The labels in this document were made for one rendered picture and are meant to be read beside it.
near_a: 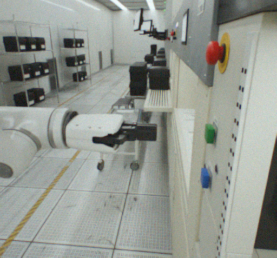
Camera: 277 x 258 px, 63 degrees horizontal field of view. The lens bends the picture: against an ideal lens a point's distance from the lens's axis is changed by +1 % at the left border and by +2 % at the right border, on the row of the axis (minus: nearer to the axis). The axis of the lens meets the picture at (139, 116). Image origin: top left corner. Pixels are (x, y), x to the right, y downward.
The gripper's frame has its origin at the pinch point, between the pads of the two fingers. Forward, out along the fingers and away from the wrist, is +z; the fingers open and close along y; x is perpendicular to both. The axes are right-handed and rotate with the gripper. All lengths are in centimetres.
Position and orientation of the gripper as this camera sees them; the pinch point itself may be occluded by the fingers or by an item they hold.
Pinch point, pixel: (146, 131)
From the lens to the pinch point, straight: 45.3
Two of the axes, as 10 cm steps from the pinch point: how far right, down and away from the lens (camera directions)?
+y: -1.0, 3.1, -9.4
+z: 9.9, 0.3, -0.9
